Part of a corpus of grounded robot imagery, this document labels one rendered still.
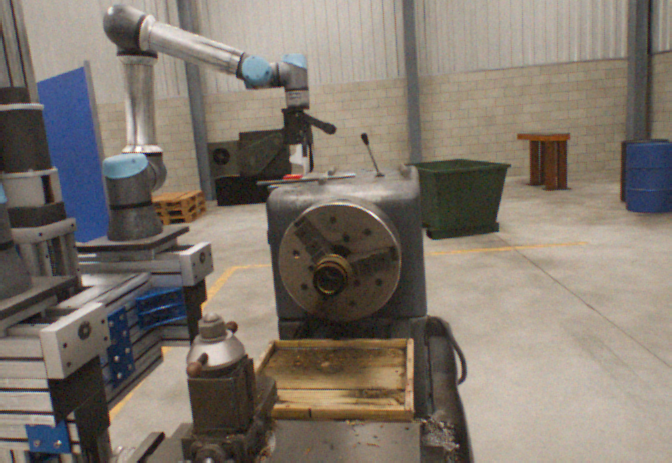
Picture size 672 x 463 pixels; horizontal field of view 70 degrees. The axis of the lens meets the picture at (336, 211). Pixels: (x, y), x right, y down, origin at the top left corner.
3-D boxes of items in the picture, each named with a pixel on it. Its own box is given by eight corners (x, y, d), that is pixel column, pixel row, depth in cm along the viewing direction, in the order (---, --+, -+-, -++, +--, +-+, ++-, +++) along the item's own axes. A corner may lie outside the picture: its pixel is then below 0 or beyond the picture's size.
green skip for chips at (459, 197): (401, 224, 687) (398, 164, 673) (463, 216, 702) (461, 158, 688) (437, 245, 557) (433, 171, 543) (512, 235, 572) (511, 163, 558)
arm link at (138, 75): (115, 197, 144) (103, 4, 135) (133, 191, 159) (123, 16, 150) (156, 197, 145) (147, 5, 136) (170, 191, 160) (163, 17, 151)
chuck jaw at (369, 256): (349, 249, 125) (394, 240, 123) (353, 267, 126) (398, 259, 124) (343, 261, 114) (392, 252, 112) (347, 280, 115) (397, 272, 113)
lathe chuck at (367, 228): (286, 303, 137) (288, 193, 131) (397, 314, 133) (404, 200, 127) (277, 315, 128) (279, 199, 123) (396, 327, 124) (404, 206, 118)
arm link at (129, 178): (100, 206, 132) (92, 157, 130) (119, 199, 146) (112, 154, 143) (144, 202, 133) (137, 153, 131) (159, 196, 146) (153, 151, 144)
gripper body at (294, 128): (289, 146, 156) (285, 108, 154) (315, 143, 155) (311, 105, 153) (283, 147, 149) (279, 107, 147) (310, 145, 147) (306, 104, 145)
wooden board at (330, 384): (272, 353, 124) (270, 339, 123) (414, 353, 118) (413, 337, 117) (228, 425, 95) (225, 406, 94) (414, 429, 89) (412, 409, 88)
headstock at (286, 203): (309, 264, 204) (300, 172, 197) (424, 260, 196) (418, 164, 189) (268, 320, 146) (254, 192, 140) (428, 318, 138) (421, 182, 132)
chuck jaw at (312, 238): (325, 257, 127) (294, 224, 126) (338, 245, 125) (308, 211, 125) (316, 270, 116) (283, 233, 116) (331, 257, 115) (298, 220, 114)
